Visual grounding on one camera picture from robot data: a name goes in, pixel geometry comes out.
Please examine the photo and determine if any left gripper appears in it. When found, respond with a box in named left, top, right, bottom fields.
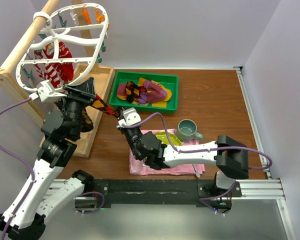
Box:
left=53, top=76, right=96, bottom=138

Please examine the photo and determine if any black argyle sock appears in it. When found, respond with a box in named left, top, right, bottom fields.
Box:
left=125, top=81, right=147, bottom=103
left=80, top=95, right=120, bottom=133

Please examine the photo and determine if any yellow monster sock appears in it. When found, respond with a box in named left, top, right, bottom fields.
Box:
left=138, top=77, right=172, bottom=108

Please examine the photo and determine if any purple yellow striped sock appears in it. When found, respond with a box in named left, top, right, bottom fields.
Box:
left=116, top=83, right=128, bottom=101

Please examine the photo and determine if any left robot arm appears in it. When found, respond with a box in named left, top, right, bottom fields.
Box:
left=0, top=77, right=96, bottom=240

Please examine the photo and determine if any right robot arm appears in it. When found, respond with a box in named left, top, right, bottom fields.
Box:
left=121, top=127, right=249, bottom=197

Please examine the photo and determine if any white round sock hanger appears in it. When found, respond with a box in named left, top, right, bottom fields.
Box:
left=15, top=2, right=110, bottom=92

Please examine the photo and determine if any wooden hanger stand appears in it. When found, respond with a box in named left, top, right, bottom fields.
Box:
left=0, top=0, right=116, bottom=158

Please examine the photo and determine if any green scalloped plate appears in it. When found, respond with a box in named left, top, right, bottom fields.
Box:
left=154, top=131, right=183, bottom=146

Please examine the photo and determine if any pink cloth napkin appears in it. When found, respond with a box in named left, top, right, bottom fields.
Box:
left=129, top=128, right=205, bottom=176

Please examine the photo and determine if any red patterned sock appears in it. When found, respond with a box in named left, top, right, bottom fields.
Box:
left=46, top=41, right=74, bottom=82

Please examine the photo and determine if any red white striped sock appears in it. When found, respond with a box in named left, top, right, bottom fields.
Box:
left=33, top=44, right=67, bottom=89

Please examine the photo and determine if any teal ceramic mug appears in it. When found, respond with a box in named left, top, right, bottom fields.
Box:
left=175, top=119, right=204, bottom=143

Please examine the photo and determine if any green plastic tray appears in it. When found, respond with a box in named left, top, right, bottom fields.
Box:
left=108, top=71, right=179, bottom=114

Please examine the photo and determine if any silver spoon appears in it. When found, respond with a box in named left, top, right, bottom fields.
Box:
left=192, top=164, right=201, bottom=178

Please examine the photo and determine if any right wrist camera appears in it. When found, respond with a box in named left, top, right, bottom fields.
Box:
left=116, top=107, right=142, bottom=129

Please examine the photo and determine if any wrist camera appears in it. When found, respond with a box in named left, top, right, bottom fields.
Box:
left=29, top=80, right=66, bottom=103
left=116, top=107, right=142, bottom=129

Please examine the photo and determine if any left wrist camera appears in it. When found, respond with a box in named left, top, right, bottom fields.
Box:
left=29, top=80, right=66, bottom=103

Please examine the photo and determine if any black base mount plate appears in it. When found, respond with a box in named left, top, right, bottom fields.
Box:
left=79, top=179, right=233, bottom=211

